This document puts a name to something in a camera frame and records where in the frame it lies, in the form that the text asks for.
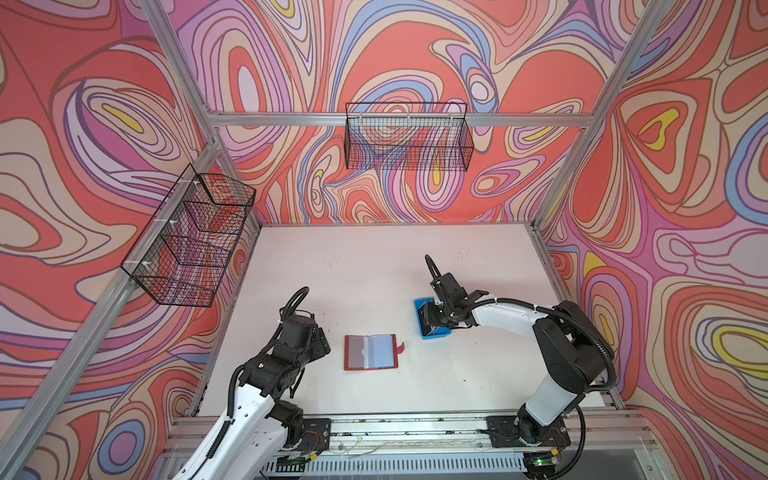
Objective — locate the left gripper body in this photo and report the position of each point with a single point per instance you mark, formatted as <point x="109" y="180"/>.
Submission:
<point x="318" y="346"/>

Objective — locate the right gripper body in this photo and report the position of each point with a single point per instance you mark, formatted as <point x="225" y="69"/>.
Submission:
<point x="444" y="311"/>

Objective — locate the red leather card holder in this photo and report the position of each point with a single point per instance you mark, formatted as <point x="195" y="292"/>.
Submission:
<point x="372" y="352"/>

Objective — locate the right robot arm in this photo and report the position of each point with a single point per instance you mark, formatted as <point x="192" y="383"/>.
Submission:
<point x="577" y="357"/>

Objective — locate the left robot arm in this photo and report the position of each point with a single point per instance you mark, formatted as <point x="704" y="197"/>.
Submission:
<point x="257" y="423"/>

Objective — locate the dark credit card stack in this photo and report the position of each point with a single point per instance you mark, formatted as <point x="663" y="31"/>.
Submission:
<point x="429" y="321"/>

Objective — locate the blue plastic card tray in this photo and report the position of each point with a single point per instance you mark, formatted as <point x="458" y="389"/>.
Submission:
<point x="429" y="321"/>

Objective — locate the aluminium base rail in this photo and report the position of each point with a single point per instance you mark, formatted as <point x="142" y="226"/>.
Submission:
<point x="605" y="443"/>

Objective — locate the black wire basket left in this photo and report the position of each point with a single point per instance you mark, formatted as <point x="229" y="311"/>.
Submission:
<point x="182" y="255"/>

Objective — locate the black wire basket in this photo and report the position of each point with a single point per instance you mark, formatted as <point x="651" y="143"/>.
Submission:
<point x="407" y="135"/>
<point x="182" y="255"/>

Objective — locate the black wire basket back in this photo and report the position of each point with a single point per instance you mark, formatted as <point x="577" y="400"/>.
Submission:
<point x="407" y="135"/>

